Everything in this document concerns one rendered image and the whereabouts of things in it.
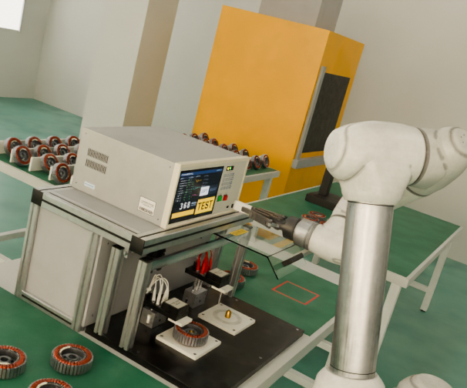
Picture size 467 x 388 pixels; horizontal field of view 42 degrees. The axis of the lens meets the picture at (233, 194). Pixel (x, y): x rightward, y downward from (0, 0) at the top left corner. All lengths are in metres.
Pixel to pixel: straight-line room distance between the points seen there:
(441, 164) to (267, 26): 4.37
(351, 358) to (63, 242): 0.96
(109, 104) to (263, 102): 1.48
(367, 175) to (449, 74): 5.72
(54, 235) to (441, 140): 1.16
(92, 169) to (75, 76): 7.51
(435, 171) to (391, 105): 5.73
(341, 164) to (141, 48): 4.59
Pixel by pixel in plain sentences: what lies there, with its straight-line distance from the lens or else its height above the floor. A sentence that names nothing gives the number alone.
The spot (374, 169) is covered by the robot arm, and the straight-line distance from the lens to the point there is 1.28.
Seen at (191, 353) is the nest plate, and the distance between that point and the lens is 1.87.
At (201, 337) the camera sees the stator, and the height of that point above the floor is 0.82.
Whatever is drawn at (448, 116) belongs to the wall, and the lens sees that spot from 6.95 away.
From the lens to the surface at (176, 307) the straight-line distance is 1.91.
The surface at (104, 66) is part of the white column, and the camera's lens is 5.97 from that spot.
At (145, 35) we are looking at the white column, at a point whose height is 1.51.
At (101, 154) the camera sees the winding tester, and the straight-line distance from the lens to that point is 1.93.
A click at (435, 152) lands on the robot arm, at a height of 1.58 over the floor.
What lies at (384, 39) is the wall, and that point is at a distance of 7.16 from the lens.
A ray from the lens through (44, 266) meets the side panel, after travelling 1.98.
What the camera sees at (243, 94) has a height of 1.22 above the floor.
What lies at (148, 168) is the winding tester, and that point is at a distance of 1.82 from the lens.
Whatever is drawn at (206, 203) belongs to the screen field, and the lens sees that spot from 1.96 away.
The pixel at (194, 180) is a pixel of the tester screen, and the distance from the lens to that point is 1.85.
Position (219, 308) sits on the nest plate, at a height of 0.78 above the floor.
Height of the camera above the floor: 1.71
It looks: 14 degrees down
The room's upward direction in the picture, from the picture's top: 15 degrees clockwise
